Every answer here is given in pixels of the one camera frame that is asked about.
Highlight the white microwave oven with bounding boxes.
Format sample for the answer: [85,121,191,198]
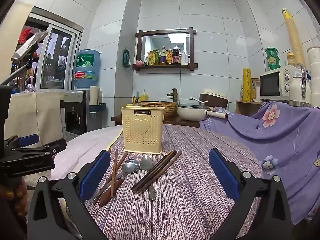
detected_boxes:
[259,65,304,103]

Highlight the large steel spoon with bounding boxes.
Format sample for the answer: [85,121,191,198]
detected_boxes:
[89,159,140,202]

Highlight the yellow green seasoning packet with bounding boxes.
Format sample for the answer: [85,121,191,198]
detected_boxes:
[144,51,157,65]

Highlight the sliding glass window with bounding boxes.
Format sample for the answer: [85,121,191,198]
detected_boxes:
[35,22,83,90]

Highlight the pale lilac tablecloth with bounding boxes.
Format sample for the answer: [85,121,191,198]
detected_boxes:
[49,125,123,188]

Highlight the wooden-handled steel spoon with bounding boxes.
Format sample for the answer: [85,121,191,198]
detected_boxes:
[98,159,140,207]

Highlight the dark wooden framed shelf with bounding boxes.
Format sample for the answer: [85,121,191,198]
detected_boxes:
[132,27,198,72]

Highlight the beige cloth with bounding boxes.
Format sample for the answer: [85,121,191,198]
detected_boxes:
[5,91,64,145]

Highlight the water dispenser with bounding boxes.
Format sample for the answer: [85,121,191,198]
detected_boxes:
[60,90,90,137]

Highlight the bronze faucet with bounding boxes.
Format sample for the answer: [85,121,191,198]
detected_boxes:
[167,88,178,103]

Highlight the brown white rice cooker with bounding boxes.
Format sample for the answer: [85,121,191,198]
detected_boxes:
[199,89,229,110]

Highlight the blue water jug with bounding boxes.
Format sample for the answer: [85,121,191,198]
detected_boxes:
[73,49,101,89]

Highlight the person's left hand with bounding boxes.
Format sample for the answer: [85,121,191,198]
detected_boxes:
[0,178,28,218]

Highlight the wooden shelf box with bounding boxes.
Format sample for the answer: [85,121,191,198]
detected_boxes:
[236,100,263,117]

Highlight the small steel spoon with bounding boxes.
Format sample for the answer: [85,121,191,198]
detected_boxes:
[140,155,157,201]

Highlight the cream perforated utensil holder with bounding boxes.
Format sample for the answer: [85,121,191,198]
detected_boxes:
[121,106,164,155]

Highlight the reddish wooden chopstick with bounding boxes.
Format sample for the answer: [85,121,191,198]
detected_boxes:
[92,151,129,205]
[111,149,118,198]

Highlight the woven basket basin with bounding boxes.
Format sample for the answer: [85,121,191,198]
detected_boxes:
[138,101,178,117]

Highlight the purple striped table mat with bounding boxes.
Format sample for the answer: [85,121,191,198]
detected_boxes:
[85,124,264,240]

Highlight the dark soy sauce bottle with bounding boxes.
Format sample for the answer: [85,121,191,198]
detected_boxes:
[172,44,182,65]

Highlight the white electric kettle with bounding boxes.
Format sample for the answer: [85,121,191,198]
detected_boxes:
[288,65,312,107]

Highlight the white pan with handle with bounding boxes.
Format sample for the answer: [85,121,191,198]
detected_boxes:
[177,103,229,122]

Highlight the glass jar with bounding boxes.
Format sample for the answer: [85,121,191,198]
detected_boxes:
[251,77,260,100]

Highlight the tall stack of yellow cups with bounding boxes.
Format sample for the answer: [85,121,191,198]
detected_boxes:
[282,8,306,67]

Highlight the purple floral cloth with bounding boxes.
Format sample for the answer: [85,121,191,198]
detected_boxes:
[200,101,320,227]

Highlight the yellow cooking oil bottle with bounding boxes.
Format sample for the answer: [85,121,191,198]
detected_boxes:
[286,52,297,67]

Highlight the stack of paper cups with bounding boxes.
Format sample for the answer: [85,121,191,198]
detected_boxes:
[89,86,103,105]

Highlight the dark blue cup holder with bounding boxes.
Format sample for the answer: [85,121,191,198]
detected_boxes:
[89,102,107,113]

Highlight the yellow wrap roll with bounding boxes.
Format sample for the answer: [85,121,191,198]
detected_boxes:
[242,68,252,102]

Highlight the dark brown chopstick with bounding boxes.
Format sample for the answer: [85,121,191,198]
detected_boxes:
[130,150,172,191]
[134,151,178,193]
[132,150,175,192]
[136,151,183,195]

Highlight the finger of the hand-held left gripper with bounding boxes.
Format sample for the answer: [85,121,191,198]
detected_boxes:
[41,138,67,156]
[4,133,40,156]

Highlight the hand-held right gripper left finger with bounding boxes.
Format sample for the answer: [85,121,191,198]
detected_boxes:
[26,149,112,240]

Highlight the green wall packet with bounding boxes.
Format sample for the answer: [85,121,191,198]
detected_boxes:
[122,48,132,68]

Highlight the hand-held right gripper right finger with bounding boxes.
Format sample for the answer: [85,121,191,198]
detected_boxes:
[209,148,293,240]

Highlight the smartphone on mount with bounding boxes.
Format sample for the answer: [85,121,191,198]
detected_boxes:
[10,31,48,61]

